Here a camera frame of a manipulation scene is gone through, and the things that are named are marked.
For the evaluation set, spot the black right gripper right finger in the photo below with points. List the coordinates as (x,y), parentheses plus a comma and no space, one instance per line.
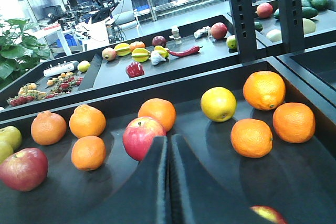
(196,197)

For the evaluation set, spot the pink red apple centre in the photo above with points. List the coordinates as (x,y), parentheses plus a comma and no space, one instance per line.
(139,134)

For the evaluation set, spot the red bell pepper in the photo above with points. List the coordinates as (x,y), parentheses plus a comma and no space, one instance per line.
(135,69)

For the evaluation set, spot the back display tray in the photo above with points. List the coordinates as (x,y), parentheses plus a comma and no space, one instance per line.
(123,73)

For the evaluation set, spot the orange front right outer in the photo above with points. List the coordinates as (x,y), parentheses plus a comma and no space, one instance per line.
(294,122)

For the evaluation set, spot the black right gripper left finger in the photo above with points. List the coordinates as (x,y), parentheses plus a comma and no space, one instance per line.
(142,198)

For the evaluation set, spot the orange front right inner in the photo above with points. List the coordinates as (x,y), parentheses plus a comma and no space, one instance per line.
(251,138)

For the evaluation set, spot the orange back left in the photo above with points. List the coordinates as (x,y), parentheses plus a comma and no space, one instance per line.
(48,128)

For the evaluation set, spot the pink red apple left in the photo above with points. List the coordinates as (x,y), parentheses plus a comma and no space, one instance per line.
(25,170)

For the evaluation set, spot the red chili pepper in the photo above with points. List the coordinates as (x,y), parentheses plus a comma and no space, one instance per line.
(188,52)

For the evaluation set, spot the black upright rack post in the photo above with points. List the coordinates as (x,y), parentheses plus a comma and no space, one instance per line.
(243,21)

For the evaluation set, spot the black wooden produce table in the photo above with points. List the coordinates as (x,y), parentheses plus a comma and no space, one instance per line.
(298,180)

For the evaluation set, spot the small orange front left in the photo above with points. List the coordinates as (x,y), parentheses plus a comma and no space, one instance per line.
(88,153)

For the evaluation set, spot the orange behind centre apple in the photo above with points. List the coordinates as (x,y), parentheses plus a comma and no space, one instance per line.
(161,110)

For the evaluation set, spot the pink red apple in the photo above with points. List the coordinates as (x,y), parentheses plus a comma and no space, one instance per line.
(25,170)
(139,134)

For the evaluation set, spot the green potted plant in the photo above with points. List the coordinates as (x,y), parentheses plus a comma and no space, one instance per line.
(20,51)

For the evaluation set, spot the large orange far right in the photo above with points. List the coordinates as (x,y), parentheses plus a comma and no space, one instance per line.
(264,90)

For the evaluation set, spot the white garlic bulb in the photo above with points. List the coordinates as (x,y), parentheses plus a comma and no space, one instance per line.
(156,58)

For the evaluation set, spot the yellow round citrus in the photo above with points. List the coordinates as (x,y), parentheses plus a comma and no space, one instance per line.
(218,104)

